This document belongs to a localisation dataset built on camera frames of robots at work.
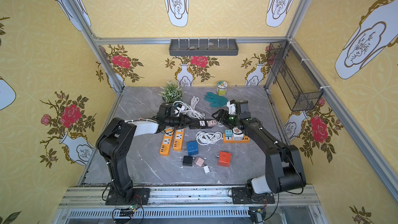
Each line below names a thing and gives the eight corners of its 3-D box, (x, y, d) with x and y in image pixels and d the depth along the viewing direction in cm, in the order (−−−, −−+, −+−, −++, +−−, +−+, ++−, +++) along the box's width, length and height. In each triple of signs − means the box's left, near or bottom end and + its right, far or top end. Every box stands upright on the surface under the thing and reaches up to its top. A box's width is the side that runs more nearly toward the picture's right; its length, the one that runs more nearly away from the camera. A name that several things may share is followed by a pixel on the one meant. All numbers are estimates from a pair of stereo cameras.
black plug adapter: (182, 166, 85) (182, 164, 83) (183, 157, 88) (183, 155, 86) (192, 166, 85) (192, 164, 83) (193, 157, 88) (192, 155, 86)
